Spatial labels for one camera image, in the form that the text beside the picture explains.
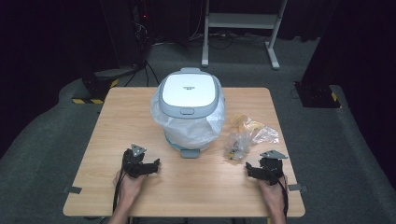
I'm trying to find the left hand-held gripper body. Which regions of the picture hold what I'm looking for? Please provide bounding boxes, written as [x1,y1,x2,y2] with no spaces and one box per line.
[121,143,150,179]

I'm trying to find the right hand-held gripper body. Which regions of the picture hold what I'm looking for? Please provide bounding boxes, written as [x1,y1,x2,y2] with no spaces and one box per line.
[260,149,290,187]

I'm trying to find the clear plastic bag dark contents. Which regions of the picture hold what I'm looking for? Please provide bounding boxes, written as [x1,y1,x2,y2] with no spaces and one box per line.
[223,132,254,161]

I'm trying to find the clear plastic bag yellow contents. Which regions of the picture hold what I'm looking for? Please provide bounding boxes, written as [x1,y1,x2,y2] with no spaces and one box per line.
[232,114,280,145]

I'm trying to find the translucent white trash bag liner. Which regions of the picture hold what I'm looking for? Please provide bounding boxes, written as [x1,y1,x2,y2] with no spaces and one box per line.
[150,87,227,151]

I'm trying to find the white grey pedal trash can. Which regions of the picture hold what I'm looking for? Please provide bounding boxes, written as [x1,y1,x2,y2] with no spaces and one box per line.
[150,67,227,160]

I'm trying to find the person's right hand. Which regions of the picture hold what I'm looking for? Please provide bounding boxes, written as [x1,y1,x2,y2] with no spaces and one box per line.
[258,175,289,208]

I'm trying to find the person's left hand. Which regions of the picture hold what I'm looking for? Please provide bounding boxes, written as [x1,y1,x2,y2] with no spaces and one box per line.
[113,171,146,202]

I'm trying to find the grey tape piece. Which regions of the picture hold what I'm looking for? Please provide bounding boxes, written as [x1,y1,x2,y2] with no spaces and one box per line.
[288,183,309,192]
[63,185,83,195]

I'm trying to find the black stand yellow striped base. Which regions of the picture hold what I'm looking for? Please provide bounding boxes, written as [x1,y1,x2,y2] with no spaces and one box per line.
[72,66,120,105]
[293,81,343,109]

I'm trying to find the black equipment rack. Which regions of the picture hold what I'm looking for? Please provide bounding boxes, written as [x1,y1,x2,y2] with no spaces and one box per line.
[99,0,154,69]

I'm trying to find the white metal stand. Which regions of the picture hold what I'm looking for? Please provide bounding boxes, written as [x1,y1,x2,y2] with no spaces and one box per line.
[201,0,289,70]

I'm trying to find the right hand-held gripper black cable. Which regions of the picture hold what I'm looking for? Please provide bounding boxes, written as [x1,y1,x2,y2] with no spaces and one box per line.
[275,174,290,218]

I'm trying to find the hand-held gripper black cable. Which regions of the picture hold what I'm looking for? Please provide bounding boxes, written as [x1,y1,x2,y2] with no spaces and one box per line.
[111,170,126,217]
[275,174,290,218]

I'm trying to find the left hand-held gripper black cable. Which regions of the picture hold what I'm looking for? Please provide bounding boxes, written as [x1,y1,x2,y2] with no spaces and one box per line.
[111,170,126,217]

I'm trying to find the black floor cable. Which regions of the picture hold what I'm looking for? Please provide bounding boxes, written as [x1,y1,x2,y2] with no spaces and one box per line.
[124,60,161,88]

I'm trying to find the black floor cables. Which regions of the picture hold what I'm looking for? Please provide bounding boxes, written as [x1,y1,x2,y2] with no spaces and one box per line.
[189,29,269,50]

